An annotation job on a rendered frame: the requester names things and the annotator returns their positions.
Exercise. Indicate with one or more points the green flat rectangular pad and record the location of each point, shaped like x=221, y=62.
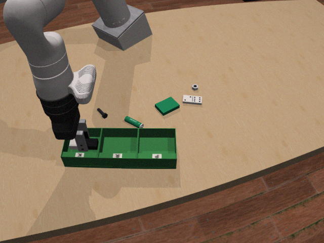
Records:
x=166, y=106

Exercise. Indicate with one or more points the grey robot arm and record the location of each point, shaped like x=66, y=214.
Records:
x=47, y=57

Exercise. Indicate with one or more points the green battery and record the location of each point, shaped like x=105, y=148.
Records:
x=133, y=122

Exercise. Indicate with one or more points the black bolt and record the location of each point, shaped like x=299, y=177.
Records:
x=104, y=115

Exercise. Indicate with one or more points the green three-compartment tray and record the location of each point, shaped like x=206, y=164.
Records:
x=156, y=149

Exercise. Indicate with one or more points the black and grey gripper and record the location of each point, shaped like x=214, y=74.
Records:
x=60, y=96

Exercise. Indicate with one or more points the white domino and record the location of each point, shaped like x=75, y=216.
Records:
x=192, y=99

